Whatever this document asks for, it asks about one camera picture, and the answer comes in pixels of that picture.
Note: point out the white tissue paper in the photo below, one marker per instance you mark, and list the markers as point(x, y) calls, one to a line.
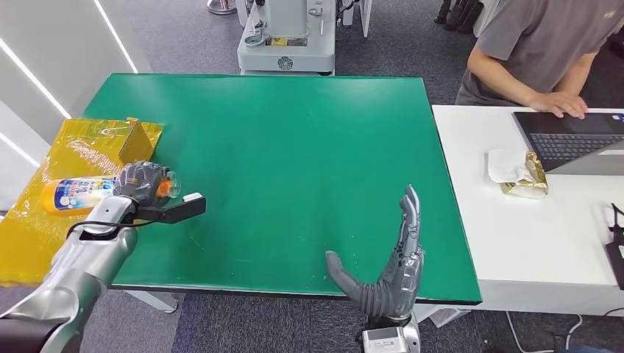
point(503, 165)

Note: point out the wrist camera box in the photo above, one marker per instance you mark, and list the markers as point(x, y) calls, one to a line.
point(175, 209)
point(385, 341)

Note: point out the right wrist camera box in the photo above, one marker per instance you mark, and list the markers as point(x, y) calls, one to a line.
point(385, 341)

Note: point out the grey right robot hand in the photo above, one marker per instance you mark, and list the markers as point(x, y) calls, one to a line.
point(395, 292)

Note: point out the chrome stand base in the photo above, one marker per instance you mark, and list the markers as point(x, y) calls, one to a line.
point(222, 7)

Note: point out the dark grey laptop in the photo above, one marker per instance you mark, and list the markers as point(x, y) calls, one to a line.
point(570, 141)

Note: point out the yellow film-wrapped cardboard box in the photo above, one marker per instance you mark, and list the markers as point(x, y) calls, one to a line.
point(29, 243)

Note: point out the orange bottle with clear cap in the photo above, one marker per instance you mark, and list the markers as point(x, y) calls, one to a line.
point(73, 195)

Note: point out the grey machine base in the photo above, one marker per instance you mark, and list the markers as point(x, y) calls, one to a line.
point(287, 53)

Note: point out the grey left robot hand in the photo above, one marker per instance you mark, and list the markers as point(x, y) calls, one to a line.
point(139, 180)

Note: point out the white furniture panel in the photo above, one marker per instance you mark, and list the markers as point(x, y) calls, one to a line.
point(364, 14)

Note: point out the white table foot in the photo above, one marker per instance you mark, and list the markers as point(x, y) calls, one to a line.
point(441, 316)
point(156, 302)

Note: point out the person's forearm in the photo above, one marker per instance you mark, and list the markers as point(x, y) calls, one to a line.
point(497, 83)
point(577, 73)

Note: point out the black chair legs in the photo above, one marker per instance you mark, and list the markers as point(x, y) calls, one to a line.
point(460, 14)

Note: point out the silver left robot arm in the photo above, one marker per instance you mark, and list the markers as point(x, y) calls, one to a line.
point(83, 273)

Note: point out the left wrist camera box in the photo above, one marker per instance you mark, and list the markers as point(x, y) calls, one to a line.
point(175, 209)

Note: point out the gold foil packet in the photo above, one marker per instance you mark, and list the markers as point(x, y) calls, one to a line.
point(535, 178)

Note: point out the person's hand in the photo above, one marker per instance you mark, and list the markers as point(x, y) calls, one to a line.
point(560, 103)

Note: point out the person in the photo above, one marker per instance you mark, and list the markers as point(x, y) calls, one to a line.
point(531, 44)

